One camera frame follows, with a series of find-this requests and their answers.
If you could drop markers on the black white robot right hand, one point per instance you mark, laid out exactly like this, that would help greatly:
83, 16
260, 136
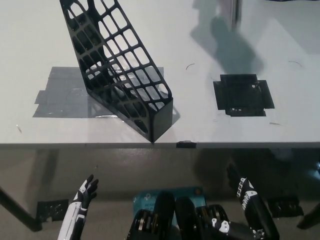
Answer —
260, 220

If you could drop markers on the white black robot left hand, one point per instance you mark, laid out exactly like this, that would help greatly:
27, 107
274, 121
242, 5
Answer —
75, 215

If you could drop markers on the black ribbed robot torso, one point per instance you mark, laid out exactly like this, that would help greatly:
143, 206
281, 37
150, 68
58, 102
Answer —
165, 220

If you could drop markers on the black lattice magazine stand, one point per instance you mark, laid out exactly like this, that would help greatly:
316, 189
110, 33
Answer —
162, 117

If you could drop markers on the black table leg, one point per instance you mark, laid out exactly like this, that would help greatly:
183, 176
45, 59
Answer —
22, 212

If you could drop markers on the teal cardboard box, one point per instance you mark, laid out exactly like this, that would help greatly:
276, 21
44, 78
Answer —
145, 200

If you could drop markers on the small pale scrap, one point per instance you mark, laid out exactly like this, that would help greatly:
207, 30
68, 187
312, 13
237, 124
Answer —
18, 128

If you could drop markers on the large grey tape patch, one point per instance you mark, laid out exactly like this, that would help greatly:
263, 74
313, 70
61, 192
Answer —
60, 100

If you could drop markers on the black tape square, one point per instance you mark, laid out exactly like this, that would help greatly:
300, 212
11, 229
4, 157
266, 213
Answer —
240, 95

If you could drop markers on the silver metal pole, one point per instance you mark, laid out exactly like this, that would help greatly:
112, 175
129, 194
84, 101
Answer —
235, 12

